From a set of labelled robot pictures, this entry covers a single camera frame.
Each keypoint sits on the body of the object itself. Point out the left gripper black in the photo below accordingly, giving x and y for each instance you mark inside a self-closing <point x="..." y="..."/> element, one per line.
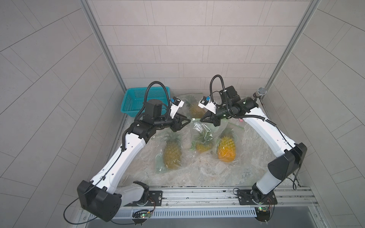
<point x="175" y="122"/>

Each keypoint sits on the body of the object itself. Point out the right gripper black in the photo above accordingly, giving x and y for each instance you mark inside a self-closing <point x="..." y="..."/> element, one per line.
<point x="213" y="118"/>

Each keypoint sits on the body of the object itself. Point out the pineapple yellow orange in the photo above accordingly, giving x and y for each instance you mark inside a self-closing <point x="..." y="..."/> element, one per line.
<point x="202" y="141"/>

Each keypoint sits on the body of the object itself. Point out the clear zip-top bag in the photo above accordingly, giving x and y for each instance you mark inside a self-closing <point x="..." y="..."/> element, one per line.
<point x="160" y="167"/>
<point x="234" y="128"/>
<point x="185" y="110"/>
<point x="196" y="124"/>

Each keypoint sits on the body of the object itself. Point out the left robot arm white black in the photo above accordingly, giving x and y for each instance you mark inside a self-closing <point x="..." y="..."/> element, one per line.
<point x="98" y="196"/>

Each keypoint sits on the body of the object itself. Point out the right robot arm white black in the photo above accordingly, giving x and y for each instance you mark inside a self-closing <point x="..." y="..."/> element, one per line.
<point x="289" y="155"/>

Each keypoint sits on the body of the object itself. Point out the back pineapple in bag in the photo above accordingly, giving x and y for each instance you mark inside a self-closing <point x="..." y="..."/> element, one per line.
<point x="194" y="109"/>

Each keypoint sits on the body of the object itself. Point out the pineapple in bag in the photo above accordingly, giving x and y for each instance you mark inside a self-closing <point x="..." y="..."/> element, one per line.
<point x="226" y="149"/>
<point x="194" y="109"/>
<point x="172" y="152"/>

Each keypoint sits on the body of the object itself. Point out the left pineapple in bag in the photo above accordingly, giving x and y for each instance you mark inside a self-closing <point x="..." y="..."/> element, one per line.
<point x="172" y="152"/>

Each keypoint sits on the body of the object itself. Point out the right pineapple in bag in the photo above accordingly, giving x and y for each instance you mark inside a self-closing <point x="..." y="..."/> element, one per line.
<point x="226" y="149"/>

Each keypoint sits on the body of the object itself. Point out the teal plastic basket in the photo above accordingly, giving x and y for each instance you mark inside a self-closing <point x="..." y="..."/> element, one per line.
<point x="134" y="98"/>

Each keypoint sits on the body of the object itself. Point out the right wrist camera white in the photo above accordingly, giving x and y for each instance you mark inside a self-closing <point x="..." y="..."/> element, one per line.
<point x="208" y="104"/>

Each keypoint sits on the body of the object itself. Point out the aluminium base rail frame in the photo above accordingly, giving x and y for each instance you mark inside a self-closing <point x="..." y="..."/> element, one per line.
<point x="213" y="202"/>

